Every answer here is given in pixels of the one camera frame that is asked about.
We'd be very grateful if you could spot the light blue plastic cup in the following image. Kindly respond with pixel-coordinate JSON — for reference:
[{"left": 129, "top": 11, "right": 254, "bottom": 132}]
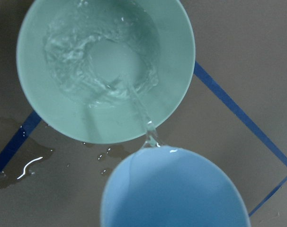
[{"left": 100, "top": 146, "right": 251, "bottom": 227}]

